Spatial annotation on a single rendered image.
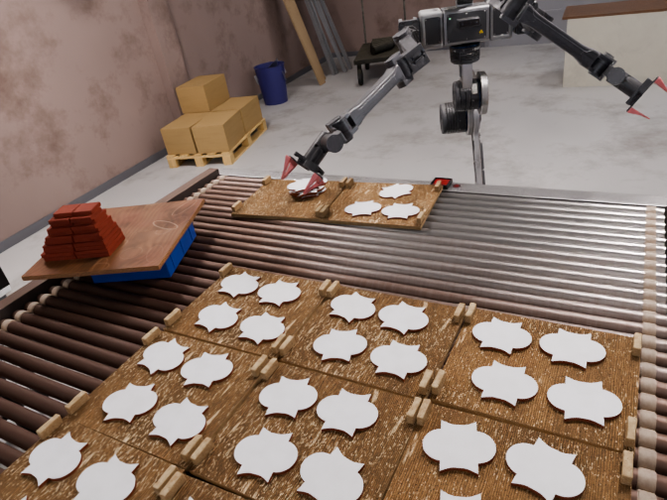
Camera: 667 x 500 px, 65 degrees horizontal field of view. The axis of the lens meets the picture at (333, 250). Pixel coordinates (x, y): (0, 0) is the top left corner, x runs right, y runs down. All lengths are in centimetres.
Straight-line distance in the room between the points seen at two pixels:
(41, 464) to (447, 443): 90
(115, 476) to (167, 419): 16
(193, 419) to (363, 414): 40
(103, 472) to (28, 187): 426
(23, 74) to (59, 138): 60
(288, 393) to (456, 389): 40
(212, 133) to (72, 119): 131
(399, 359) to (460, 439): 27
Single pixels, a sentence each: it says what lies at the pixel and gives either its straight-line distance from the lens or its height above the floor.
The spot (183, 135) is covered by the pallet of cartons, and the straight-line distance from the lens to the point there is 579.
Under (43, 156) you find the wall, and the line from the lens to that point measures 547.
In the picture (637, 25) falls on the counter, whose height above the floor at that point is 62.
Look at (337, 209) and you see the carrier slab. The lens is 208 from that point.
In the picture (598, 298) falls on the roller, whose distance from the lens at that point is 160.
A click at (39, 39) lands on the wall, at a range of 558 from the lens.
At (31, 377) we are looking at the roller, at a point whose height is 92.
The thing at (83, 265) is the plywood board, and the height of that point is 104.
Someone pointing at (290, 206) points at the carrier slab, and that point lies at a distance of 218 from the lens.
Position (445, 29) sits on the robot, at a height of 145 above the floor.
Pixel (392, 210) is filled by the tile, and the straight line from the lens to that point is 200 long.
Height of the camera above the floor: 186
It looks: 30 degrees down
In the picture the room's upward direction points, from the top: 10 degrees counter-clockwise
